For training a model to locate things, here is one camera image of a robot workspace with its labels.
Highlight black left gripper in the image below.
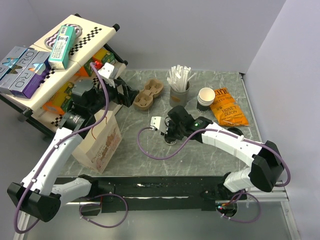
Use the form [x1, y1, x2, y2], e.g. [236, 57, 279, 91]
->
[88, 77, 139, 114]

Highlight black paper coffee cup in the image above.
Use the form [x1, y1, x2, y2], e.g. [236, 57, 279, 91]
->
[164, 135, 177, 146]

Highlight cream tiered display shelf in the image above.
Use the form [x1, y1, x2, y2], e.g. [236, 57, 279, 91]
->
[0, 14, 120, 138]

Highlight orange green box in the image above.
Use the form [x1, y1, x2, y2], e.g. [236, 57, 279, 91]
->
[42, 82, 74, 115]
[92, 48, 116, 65]
[74, 58, 93, 77]

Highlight teal product box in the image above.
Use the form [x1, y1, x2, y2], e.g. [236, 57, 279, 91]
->
[48, 26, 76, 70]

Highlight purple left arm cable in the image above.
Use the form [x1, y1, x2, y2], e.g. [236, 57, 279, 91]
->
[13, 61, 129, 235]

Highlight stack of paper cups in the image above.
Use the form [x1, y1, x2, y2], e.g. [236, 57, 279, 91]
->
[196, 87, 216, 113]

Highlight orange green box upper left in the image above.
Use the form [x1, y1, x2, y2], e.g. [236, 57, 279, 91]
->
[74, 58, 93, 77]

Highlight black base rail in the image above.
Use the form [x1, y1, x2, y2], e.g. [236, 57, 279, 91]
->
[82, 176, 234, 213]

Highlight grey straw holder cup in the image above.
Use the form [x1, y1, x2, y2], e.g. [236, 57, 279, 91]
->
[169, 82, 190, 108]

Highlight white wrapped straws bundle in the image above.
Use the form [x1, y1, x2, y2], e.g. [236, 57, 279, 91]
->
[167, 64, 196, 93]

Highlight purple wavy pouch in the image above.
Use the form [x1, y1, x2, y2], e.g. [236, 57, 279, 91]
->
[44, 23, 83, 49]

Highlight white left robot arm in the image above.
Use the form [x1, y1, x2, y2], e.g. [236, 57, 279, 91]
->
[7, 77, 125, 222]

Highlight brown cardboard cup carrier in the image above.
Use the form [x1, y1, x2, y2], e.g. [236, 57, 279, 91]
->
[133, 78, 164, 111]

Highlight silver R+O box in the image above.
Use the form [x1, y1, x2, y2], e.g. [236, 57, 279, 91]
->
[0, 46, 29, 95]

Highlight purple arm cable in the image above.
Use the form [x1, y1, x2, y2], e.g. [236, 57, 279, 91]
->
[13, 61, 129, 235]
[137, 126, 292, 223]

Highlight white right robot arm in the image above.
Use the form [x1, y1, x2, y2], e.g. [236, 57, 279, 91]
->
[166, 105, 285, 199]

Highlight orange potato chips bag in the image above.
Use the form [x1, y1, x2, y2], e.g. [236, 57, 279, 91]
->
[210, 87, 249, 127]

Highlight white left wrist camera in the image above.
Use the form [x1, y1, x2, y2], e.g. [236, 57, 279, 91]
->
[98, 62, 119, 88]

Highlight brown paper takeout bag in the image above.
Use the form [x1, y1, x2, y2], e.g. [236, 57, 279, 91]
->
[72, 111, 122, 174]

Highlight orange green box upper right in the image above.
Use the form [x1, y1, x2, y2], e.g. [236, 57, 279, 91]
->
[92, 48, 116, 65]

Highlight black plastic cup lid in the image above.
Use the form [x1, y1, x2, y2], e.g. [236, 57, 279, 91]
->
[227, 127, 243, 136]

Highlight purple R+O box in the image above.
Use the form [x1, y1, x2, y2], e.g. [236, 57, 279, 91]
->
[9, 51, 51, 99]

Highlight orange green box lower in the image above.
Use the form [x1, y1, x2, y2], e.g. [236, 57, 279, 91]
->
[42, 82, 74, 115]

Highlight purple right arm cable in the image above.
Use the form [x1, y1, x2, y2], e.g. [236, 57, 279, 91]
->
[137, 126, 292, 223]

